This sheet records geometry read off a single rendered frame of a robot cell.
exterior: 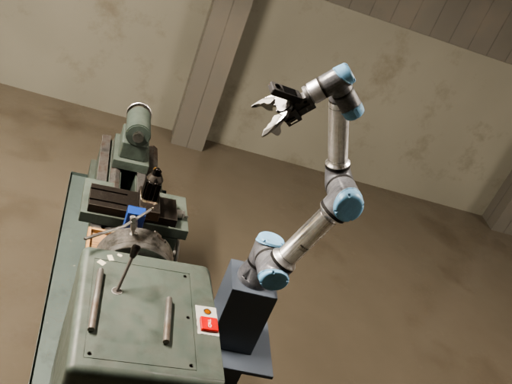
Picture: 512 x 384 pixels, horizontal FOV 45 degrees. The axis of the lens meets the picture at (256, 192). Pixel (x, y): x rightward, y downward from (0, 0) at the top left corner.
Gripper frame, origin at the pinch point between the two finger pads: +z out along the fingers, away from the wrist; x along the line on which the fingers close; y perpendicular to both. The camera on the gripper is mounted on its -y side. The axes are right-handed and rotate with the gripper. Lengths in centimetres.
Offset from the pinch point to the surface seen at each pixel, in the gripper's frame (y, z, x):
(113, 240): 19, 73, 1
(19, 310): 90, 188, 53
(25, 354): 87, 181, 22
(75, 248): 71, 133, 57
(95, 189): 46, 99, 62
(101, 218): 49, 99, 45
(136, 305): 11, 62, -37
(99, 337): -2, 69, -51
